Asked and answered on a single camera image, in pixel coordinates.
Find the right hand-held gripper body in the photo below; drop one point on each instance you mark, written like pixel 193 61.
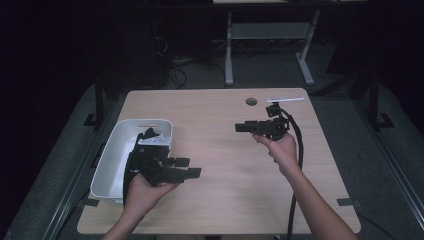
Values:
pixel 275 128

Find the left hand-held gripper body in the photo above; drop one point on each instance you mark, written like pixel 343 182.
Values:
pixel 156 170

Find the black glove with small logo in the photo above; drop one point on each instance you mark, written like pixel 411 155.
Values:
pixel 147 133

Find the white plastic bin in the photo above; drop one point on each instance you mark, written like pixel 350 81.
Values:
pixel 111 166

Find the person's right hand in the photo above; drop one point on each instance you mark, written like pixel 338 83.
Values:
pixel 285 153

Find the person's left hand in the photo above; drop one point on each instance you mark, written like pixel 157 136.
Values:
pixel 143 198

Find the dark tape strip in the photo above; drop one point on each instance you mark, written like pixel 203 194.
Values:
pixel 89 202
pixel 346 202

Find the black metal stand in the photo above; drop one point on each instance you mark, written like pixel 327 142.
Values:
pixel 99 100
pixel 374 103

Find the aluminium rail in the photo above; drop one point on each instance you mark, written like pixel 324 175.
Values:
pixel 78 181
pixel 391 166

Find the grey metal table frame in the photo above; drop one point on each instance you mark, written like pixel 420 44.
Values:
pixel 266 30

